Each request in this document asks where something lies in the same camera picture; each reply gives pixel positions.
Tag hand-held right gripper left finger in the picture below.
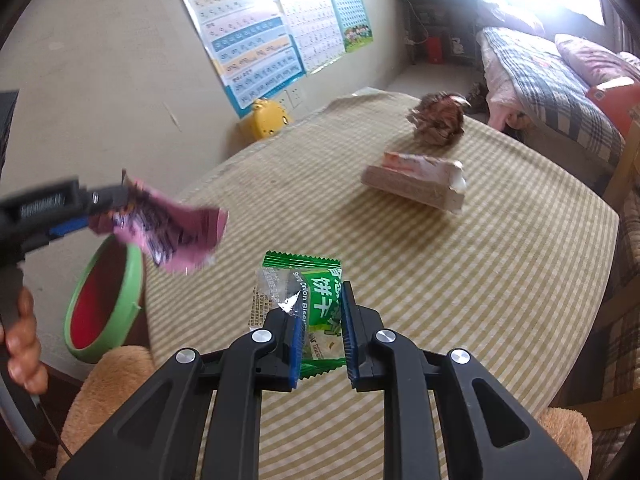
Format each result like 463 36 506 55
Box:
56 307 307 480

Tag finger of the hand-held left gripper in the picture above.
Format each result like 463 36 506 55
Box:
49 216 102 243
81 183 134 214

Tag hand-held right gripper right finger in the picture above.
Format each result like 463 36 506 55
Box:
340 281 584 480

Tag green biscuit wrapper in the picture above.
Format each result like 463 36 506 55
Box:
250 250 346 379

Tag pink snack wrapper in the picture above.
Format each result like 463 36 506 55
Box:
90 170 230 276

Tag red bucket with green rim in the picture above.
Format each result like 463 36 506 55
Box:
62 234 147 365

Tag person's left hand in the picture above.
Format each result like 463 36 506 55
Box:
0 286 49 395

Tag checked beige tablecloth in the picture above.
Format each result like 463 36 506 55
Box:
145 91 621 480

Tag yellow plastic toy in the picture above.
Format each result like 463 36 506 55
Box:
240 98 291 141

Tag pink white carton box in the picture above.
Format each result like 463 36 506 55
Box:
361 150 469 214

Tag crumpled brown wrapper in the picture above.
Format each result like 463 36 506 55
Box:
407 91 472 147

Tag plaid seat cloth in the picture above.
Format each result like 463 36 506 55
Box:
597 199 640 461

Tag dark shoes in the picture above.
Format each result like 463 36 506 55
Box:
467 82 491 112

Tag bed with pink pillows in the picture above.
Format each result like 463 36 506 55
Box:
477 27 627 167

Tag dark metal shelf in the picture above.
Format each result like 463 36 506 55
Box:
395 0 482 66

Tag orange box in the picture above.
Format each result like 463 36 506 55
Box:
587 77 640 137

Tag pink pillow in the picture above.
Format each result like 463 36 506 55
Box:
555 33 640 89

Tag grey cable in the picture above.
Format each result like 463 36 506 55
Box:
0 374 39 454

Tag blue striped wall poster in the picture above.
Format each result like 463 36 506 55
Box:
170 0 307 119

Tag white chart wall poster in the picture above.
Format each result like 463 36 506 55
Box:
262 0 347 76

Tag green bordered wall poster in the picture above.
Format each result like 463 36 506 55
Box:
320 0 375 54

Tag wooden chair frame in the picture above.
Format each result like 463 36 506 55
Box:
602 127 640 202

